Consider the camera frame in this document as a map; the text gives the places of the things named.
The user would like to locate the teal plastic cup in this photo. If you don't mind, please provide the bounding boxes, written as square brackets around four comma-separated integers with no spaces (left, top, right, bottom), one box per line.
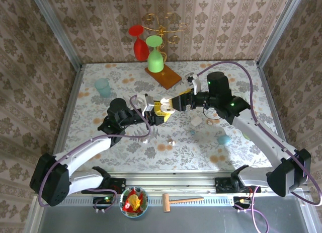
[94,77,112,98]

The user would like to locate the aluminium table edge rail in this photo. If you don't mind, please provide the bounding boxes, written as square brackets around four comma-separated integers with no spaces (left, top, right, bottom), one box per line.
[51,63,84,157]
[256,61,300,153]

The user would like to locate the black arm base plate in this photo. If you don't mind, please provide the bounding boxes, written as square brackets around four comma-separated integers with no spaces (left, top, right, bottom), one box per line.
[82,177,127,195]
[214,176,262,194]

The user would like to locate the small black connector board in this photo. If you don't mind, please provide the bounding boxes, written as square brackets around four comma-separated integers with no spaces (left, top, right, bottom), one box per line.
[93,196,114,209]
[233,196,252,209]

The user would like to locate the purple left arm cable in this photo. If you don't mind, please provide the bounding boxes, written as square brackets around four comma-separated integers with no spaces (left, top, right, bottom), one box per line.
[37,94,152,213]

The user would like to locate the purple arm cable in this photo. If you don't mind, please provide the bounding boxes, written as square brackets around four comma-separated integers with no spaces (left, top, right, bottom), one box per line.
[37,94,152,213]
[196,61,322,233]

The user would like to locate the red and yellow wrappers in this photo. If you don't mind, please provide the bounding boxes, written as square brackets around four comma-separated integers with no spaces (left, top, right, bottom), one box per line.
[123,189,145,213]

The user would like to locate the gold glass rack stand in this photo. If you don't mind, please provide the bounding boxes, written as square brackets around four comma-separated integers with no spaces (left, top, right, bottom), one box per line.
[140,13,188,91]

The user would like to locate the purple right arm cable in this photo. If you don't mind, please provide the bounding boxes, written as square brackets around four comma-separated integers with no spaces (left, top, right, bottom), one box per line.
[196,61,322,233]

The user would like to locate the grey slotted cable duct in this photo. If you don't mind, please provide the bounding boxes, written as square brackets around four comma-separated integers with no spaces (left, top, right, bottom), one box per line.
[45,196,236,206]

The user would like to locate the red plastic wine glass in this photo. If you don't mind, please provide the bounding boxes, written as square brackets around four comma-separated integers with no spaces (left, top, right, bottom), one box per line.
[128,24,149,61]

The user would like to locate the aluminium corner post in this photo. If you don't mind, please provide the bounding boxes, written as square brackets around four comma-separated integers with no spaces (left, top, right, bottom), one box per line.
[27,0,83,70]
[258,0,307,66]

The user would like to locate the aluminium mounting rail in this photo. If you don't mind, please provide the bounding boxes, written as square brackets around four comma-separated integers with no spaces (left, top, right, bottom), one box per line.
[67,171,302,194]

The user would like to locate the glass bowl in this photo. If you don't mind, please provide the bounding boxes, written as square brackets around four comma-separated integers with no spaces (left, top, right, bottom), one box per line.
[119,186,149,219]

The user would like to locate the wooden mallet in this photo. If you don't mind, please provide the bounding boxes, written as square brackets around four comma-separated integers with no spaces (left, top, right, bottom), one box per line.
[162,192,205,213]

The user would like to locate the blue earbud charging case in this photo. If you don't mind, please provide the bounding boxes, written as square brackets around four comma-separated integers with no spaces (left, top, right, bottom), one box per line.
[217,135,231,146]

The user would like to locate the green plastic wine glass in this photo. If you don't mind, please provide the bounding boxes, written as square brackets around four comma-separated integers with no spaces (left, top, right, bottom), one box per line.
[145,35,165,73]

